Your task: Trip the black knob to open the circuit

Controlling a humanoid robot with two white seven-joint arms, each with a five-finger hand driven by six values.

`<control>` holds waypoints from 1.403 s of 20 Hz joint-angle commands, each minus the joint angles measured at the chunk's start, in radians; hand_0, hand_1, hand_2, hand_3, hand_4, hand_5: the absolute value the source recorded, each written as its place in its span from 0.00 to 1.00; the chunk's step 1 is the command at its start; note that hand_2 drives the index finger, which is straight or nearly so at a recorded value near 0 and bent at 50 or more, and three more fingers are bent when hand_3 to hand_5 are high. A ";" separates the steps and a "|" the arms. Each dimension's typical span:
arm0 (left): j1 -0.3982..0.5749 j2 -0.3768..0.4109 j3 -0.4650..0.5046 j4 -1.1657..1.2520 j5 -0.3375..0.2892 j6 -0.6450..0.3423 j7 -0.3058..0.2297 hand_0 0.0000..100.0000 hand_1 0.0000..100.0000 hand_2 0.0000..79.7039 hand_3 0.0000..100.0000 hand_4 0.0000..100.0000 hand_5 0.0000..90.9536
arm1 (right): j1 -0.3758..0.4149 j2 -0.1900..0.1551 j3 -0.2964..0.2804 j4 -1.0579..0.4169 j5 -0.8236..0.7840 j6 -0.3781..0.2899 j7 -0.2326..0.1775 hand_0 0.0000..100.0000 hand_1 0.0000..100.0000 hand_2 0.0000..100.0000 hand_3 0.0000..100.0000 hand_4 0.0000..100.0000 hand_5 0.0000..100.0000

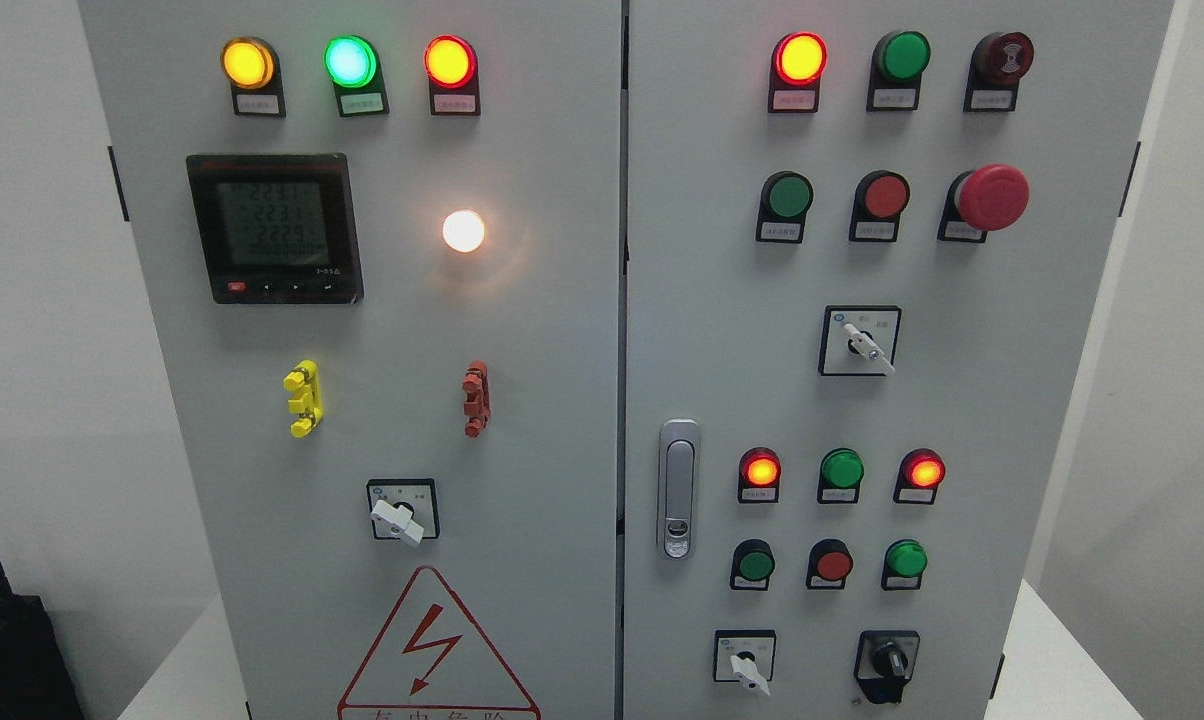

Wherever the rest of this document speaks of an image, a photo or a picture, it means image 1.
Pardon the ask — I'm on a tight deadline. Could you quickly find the black knob selector switch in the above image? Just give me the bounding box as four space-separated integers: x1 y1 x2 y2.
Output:
852 630 919 706

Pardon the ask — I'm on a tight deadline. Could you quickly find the red terminal connector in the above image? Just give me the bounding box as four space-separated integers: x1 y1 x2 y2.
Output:
461 360 491 439

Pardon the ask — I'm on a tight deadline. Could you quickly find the white lit indicator light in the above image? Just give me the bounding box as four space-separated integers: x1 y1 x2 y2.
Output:
441 209 486 252

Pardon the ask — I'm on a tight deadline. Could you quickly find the red lit light lower left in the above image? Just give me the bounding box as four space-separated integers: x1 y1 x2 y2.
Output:
736 447 783 503

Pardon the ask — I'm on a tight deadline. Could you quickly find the red lit light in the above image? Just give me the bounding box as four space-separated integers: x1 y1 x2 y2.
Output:
736 447 783 503
767 31 830 114

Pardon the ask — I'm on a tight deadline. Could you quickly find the green push button upper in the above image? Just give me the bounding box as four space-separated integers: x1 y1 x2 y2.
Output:
756 170 813 243

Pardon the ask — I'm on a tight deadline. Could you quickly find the green push button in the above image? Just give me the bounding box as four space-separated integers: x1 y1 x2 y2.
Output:
756 170 813 243
728 538 777 591

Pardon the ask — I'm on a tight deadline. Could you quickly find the grey left cabinet door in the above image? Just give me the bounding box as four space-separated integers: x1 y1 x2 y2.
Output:
79 1 622 719

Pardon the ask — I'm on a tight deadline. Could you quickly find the grey cabinet door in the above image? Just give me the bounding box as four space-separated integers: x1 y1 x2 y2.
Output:
620 1 1173 719
79 1 622 719

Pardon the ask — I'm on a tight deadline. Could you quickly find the green push button lower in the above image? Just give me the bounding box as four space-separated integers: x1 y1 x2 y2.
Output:
728 538 777 591

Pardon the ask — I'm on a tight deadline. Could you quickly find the green indicator light lower middle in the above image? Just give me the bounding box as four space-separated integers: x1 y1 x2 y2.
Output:
818 447 864 503

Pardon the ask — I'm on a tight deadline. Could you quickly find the grey right cabinet door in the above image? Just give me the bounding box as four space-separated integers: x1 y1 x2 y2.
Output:
620 1 1173 719

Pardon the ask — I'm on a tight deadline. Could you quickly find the yellow terminal connector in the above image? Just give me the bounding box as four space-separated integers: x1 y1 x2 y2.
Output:
283 359 324 438

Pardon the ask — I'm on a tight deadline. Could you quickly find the red push button lower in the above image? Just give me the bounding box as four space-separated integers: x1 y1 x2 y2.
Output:
805 538 854 591

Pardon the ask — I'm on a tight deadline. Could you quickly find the red push button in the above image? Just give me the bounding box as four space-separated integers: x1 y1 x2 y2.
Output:
848 170 910 243
805 538 854 591

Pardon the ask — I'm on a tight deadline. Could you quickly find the red push button upper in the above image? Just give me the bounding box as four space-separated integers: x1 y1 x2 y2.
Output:
848 170 910 243

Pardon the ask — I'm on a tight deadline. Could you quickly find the red indicator light left door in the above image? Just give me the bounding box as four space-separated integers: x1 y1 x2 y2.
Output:
423 35 480 117

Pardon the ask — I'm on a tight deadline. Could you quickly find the red indicator light lower right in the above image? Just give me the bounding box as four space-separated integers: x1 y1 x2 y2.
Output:
893 448 948 504

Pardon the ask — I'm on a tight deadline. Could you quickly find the red electrical warning sticker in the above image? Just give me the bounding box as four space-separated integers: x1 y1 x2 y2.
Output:
337 565 541 719

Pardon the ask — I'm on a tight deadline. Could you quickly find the black digital power meter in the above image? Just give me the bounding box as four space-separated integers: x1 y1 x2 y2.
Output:
185 152 362 305

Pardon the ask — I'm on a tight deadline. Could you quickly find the red lit light top right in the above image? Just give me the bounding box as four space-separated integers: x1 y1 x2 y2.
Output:
767 31 830 114

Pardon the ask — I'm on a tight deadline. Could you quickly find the green light button lower right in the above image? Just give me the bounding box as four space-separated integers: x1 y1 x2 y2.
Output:
880 538 928 591

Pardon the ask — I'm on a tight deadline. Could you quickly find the green lit indicator light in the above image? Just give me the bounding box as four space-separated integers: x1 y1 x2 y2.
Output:
323 35 390 117

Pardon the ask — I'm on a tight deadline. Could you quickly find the green indicator light top right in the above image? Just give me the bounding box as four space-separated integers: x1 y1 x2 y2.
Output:
866 29 931 111

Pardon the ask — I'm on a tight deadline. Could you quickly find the red emergency stop button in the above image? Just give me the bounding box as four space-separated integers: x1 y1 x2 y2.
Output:
937 163 1031 243

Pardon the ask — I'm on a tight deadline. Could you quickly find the yellow indicator light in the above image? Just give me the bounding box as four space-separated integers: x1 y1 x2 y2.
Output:
222 36 287 118

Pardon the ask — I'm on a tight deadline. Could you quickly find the black device with antenna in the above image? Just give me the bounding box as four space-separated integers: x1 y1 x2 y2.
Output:
0 561 84 719

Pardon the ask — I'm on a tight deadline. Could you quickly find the silver door latch handle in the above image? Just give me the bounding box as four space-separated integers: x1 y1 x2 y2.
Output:
656 418 701 560

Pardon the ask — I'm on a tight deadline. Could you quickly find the white selector switch left door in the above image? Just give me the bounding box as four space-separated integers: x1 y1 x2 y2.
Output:
366 478 439 547

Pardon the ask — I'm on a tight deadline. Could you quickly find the white selector switch upper right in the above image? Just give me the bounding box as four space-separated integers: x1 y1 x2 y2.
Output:
818 305 902 377

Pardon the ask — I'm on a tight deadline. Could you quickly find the white selector switch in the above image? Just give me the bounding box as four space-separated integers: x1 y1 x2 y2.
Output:
818 305 902 377
712 628 777 697

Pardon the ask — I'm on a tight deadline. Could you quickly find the white selector switch bottom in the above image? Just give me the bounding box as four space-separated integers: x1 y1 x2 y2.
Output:
712 628 777 697

